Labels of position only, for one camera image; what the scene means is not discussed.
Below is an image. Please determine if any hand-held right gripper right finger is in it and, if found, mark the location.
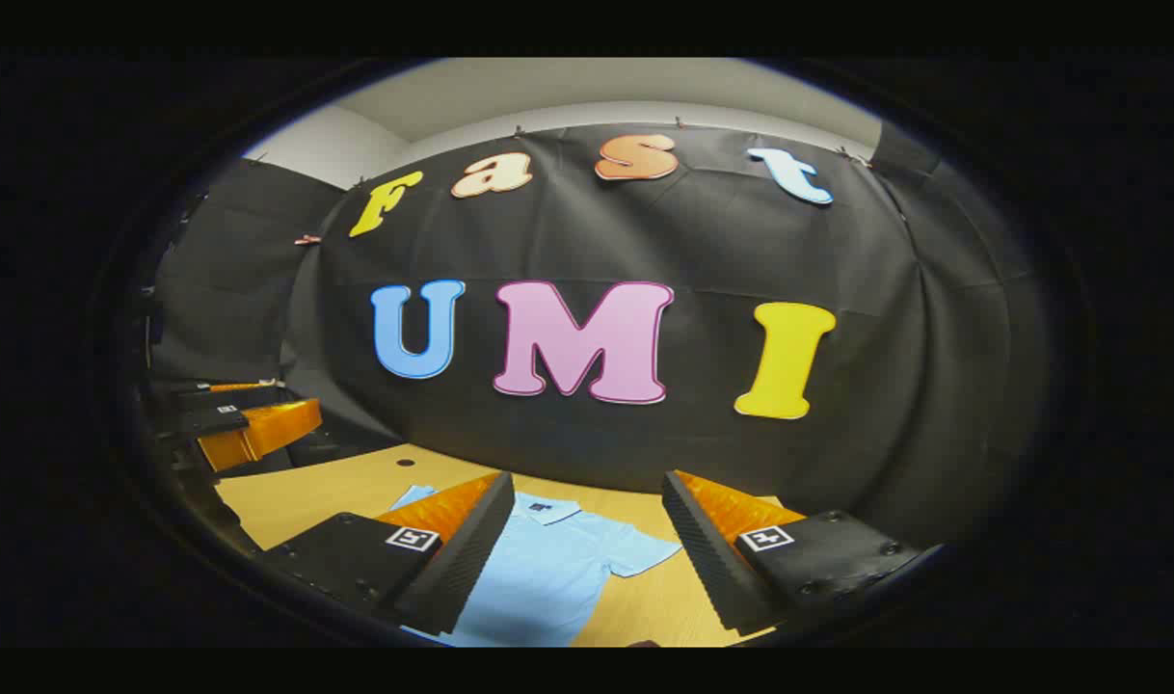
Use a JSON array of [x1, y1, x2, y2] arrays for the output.
[[660, 469, 940, 637]]

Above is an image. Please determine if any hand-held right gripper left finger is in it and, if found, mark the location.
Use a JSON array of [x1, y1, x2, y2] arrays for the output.
[[257, 470, 517, 639]]

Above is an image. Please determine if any light blue T-shirt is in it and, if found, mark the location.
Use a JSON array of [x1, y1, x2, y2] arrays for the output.
[[389, 485, 684, 647]]

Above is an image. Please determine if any black backdrop cloth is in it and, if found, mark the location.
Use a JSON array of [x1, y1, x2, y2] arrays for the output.
[[148, 120, 1051, 550]]

